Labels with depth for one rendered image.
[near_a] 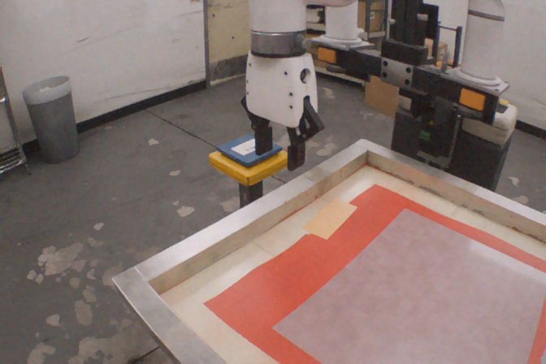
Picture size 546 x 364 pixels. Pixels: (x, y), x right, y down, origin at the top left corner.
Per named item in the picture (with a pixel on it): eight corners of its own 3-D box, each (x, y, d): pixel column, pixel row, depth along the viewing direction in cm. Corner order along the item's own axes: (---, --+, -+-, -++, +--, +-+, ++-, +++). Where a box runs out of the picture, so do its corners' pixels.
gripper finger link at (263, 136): (272, 110, 56) (273, 149, 59) (257, 105, 58) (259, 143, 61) (257, 116, 54) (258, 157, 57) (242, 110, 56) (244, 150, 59)
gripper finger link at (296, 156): (319, 127, 51) (318, 170, 54) (301, 120, 53) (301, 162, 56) (304, 134, 49) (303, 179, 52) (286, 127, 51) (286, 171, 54)
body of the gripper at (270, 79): (325, 44, 47) (323, 119, 52) (270, 34, 53) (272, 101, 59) (287, 52, 42) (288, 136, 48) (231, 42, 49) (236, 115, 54)
